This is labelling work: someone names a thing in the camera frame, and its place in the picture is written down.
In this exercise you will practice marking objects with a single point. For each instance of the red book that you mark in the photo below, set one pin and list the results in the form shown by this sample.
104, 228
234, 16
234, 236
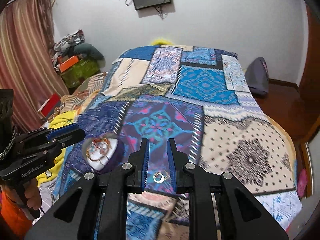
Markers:
48, 106

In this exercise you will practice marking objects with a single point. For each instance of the dark green cushion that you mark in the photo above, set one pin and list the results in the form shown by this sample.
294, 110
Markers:
85, 50

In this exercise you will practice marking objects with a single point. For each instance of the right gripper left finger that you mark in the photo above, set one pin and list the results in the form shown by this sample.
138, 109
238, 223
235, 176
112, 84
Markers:
139, 160

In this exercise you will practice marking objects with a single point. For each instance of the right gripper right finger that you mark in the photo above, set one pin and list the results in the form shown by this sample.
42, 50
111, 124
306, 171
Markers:
181, 180

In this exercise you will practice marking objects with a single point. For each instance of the striped pink curtain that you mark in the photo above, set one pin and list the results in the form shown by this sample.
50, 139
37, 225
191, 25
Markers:
27, 48

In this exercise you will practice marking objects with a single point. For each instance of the orange box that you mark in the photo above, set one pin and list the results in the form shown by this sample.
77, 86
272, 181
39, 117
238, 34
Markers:
68, 63

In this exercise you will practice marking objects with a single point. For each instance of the patchwork patterned bedspread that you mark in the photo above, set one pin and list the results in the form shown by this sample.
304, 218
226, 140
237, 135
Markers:
199, 97

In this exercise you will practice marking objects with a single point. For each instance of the striped beige blanket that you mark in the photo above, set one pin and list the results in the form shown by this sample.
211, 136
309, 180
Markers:
80, 99

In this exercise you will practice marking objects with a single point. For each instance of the left hand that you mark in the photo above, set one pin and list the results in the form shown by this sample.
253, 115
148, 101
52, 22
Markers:
32, 194

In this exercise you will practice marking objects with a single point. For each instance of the dark grey backpack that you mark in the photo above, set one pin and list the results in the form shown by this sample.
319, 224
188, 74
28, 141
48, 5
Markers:
257, 77

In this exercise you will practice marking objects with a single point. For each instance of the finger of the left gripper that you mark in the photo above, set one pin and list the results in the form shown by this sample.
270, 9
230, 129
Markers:
71, 132
55, 147

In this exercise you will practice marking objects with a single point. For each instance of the pile of clothes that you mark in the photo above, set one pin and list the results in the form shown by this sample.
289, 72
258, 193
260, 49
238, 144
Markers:
62, 47

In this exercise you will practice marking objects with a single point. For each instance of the brown wooden door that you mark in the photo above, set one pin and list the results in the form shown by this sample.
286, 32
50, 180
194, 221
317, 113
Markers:
309, 84

